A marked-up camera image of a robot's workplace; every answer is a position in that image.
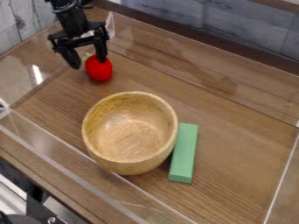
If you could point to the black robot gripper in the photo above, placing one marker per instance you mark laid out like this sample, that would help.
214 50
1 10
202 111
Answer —
94 35

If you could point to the red plush strawberry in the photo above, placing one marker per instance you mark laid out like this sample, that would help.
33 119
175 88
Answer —
99 71

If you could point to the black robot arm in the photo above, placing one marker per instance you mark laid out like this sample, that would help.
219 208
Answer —
71 15

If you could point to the wooden bowl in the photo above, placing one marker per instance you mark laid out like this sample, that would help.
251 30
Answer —
130 131

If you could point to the green rectangular block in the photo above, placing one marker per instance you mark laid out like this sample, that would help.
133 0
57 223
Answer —
183 153

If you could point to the clear acrylic tray enclosure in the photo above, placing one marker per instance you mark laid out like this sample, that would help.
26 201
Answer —
242 102

